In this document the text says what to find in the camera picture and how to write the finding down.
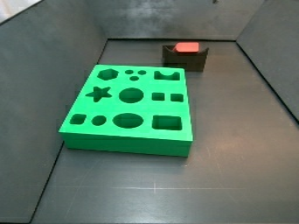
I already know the red square-circle block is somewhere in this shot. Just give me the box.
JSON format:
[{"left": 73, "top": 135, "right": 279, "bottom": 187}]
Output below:
[{"left": 173, "top": 42, "right": 200, "bottom": 53}]

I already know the green foam shape fixture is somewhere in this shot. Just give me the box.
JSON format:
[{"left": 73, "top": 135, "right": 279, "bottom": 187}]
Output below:
[{"left": 60, "top": 65, "right": 192, "bottom": 157}]

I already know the black curved cradle stand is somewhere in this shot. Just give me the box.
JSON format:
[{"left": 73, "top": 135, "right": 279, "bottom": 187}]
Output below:
[{"left": 163, "top": 45, "right": 210, "bottom": 72}]

